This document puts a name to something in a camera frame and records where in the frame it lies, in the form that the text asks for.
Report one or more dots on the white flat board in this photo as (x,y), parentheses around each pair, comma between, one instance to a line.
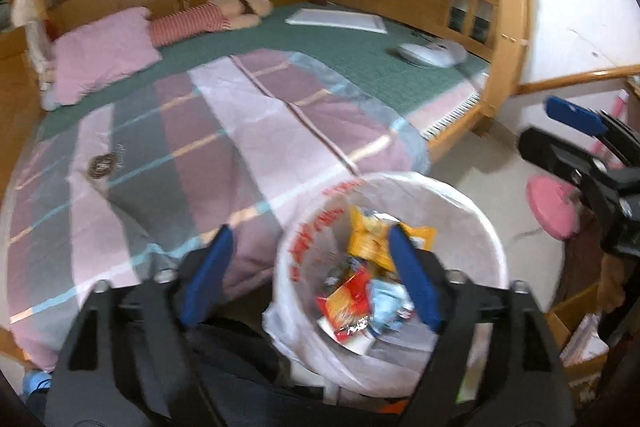
(335,19)

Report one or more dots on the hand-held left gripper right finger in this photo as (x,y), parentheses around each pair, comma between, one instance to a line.
(415,282)

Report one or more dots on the white handheld appliance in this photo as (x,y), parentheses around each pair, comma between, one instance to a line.
(432,53)

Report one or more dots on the blue slipper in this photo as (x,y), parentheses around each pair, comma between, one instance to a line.
(36,382)

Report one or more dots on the striped plush toy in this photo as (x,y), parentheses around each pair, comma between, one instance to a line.
(195,19)

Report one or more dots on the small dark wrapper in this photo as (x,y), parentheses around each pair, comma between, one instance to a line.
(100,166)

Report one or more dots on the green mattress pad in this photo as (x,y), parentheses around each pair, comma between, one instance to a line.
(360,67)

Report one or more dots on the wooden bunk ladder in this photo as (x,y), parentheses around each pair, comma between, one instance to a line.
(510,7)

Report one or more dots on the cardboard box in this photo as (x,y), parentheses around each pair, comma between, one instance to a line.
(570,312)

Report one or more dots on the dark cloth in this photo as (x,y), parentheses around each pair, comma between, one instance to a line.
(235,352)

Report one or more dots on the pink round stool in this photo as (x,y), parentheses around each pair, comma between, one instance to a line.
(552,202)

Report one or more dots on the pink pillow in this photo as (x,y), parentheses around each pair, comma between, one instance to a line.
(100,52)

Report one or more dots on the white bin with plastic bag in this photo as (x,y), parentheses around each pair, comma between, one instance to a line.
(310,227)

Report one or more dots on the white papers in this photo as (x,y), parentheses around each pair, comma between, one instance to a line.
(585,342)

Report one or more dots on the white hanging cloth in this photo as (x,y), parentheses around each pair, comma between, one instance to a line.
(37,52)

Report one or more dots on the white plastic waste basket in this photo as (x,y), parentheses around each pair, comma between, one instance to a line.
(465,227)

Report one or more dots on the yellow orange snack wrapper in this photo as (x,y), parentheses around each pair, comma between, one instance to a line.
(367,242)

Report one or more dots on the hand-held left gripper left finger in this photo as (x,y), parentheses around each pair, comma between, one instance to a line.
(207,277)

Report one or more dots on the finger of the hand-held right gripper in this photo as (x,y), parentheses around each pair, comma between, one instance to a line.
(570,114)
(555,154)

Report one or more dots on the white plush toy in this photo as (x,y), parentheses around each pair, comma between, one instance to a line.
(25,2)

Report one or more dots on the person's right hand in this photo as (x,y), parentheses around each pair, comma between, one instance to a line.
(612,282)

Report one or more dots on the plaid blanket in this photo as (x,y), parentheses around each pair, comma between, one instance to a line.
(225,132)

